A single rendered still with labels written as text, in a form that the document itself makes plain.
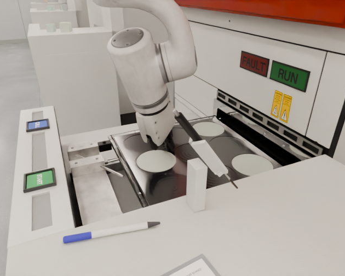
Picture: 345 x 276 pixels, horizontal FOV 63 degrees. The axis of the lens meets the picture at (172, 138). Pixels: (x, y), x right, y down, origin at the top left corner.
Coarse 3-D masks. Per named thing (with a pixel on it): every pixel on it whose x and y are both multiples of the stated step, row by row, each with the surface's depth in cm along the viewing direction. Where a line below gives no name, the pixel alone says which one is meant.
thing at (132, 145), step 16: (176, 128) 87; (224, 128) 87; (128, 144) 78; (144, 144) 78; (176, 144) 78; (224, 144) 78; (240, 144) 78; (128, 160) 71; (176, 160) 71; (224, 160) 70; (272, 160) 70; (144, 176) 65; (160, 176) 65; (176, 176) 65; (208, 176) 65; (224, 176) 65; (240, 176) 65; (144, 192) 60; (160, 192) 60; (176, 192) 60
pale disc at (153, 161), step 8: (152, 152) 74; (160, 152) 74; (168, 152) 74; (144, 160) 70; (152, 160) 70; (160, 160) 70; (168, 160) 70; (144, 168) 68; (152, 168) 68; (160, 168) 68; (168, 168) 68
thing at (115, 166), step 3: (111, 162) 79; (114, 162) 79; (117, 162) 79; (105, 165) 78; (108, 165) 78; (111, 165) 78; (114, 165) 79; (117, 165) 79; (120, 165) 80; (111, 168) 79; (114, 168) 79; (117, 168) 80; (120, 168) 80; (129, 168) 81; (69, 171) 75; (108, 171) 79; (72, 177) 75; (72, 180) 75
